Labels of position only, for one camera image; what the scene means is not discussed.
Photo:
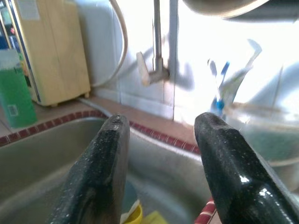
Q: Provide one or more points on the white toothbrush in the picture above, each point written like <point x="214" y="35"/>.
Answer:
<point x="254" y="50"/>

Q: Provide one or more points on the blue toothbrush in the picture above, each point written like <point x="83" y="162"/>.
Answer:
<point x="219" y="105"/>

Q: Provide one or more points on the green dish soap bottle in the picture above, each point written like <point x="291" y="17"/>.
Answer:
<point x="16" y="93"/>

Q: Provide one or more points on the cream water ionizer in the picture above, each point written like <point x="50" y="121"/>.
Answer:
<point x="58" y="46"/>

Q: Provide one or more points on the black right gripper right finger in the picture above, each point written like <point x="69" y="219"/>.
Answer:
<point x="233" y="175"/>

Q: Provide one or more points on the yellow plastic bowl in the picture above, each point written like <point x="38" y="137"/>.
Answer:
<point x="136" y="214"/>

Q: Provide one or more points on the hanging steel wok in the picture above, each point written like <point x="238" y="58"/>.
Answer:
<point x="222" y="7"/>

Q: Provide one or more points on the steel wall tap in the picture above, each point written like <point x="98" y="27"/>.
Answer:
<point x="157" y="35"/>

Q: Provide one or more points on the clear plastic pitcher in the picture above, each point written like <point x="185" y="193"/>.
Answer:
<point x="268" y="140"/>

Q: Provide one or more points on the steel sink basin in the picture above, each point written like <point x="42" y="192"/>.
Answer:
<point x="35" y="151"/>

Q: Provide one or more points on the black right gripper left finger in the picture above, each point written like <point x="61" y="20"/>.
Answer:
<point x="93" y="177"/>

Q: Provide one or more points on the yellow sponge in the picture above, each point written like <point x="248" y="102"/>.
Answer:
<point x="154" y="218"/>

